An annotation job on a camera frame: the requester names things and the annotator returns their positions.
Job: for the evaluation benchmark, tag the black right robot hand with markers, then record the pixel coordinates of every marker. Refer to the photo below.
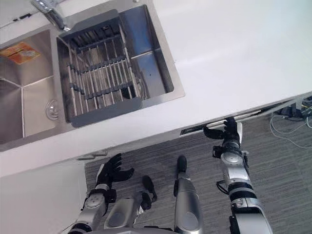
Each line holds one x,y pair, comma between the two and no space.
230,130

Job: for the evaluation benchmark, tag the chrome faucet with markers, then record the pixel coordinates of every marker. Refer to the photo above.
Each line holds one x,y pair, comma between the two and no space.
50,11

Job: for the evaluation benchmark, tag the dishwasher door edge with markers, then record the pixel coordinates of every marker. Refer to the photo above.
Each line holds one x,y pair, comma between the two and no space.
219,122

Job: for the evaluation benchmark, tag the grey dish drying rack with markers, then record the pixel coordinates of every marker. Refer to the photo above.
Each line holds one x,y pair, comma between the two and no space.
100,73

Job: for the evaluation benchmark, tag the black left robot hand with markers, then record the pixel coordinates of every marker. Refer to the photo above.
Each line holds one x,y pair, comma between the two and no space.
111,170

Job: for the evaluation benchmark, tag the silver right robot leg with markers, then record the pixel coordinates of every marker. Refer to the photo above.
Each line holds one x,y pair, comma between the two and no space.
186,200

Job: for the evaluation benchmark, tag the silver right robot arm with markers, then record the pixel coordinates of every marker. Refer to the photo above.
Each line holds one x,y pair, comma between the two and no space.
240,185

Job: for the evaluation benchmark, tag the stainless steel sink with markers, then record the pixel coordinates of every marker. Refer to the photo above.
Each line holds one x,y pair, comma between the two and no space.
73,73

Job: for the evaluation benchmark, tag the round sink drain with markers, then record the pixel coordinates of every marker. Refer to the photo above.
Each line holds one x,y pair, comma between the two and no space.
52,109

